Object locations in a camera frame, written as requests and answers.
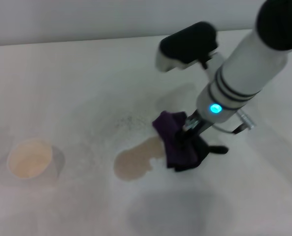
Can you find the purple and black rag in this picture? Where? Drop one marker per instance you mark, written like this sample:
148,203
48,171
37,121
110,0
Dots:
177,147

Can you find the white paper cup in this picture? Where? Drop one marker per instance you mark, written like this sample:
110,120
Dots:
28,158

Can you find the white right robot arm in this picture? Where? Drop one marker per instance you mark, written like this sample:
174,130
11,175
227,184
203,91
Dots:
244,73

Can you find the brown liquid stain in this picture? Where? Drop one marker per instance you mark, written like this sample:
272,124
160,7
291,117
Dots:
133,163

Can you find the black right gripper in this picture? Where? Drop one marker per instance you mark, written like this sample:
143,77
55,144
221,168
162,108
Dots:
197,126

